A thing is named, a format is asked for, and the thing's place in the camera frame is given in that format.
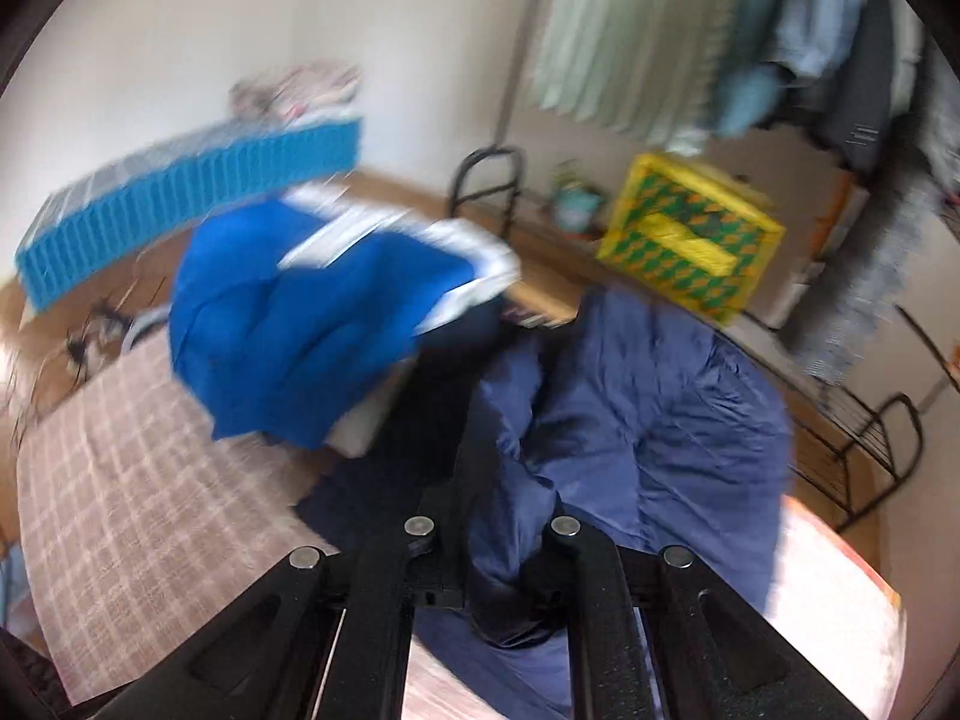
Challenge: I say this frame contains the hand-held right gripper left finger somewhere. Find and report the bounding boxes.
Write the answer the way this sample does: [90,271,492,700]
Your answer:
[90,516,470,720]

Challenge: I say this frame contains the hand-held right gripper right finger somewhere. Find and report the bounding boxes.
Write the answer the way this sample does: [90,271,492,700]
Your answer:
[521,516,867,720]

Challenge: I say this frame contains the navy puffer jacket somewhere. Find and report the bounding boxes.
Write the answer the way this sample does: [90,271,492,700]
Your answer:
[296,285,796,720]

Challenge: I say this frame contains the black metal clothes rack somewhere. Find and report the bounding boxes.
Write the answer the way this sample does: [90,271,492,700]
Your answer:
[448,0,960,533]

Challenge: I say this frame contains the pink plaid blanket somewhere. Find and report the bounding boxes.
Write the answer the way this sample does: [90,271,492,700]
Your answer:
[15,330,905,720]

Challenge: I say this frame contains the blue and white jacket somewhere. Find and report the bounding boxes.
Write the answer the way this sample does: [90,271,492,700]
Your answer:
[166,184,522,451]

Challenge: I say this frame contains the yellow and green box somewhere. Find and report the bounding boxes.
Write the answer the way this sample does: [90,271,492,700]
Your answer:
[598,152,787,327]

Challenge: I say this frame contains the small potted plant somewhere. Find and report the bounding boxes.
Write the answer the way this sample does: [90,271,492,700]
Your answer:
[547,161,608,233]

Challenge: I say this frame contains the grey plaid coat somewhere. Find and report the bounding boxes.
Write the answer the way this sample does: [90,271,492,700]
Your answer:
[784,37,960,383]

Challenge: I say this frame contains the blue slatted crate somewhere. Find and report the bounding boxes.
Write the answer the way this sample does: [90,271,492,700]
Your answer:
[15,116,365,312]

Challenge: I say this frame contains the teal hanging shirt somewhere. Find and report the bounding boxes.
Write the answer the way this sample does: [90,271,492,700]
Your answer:
[705,0,796,140]

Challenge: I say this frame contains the floral folded quilt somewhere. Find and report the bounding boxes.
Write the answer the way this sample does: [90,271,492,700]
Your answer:
[229,62,365,125]

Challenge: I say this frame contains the green striped hanging cloth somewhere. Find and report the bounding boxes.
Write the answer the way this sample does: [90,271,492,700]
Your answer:
[529,0,751,155]

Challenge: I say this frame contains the black blazer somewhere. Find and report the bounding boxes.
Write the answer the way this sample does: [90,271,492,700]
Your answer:
[810,0,927,173]

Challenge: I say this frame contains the tangled cables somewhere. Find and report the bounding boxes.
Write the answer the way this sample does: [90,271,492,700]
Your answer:
[64,300,170,376]

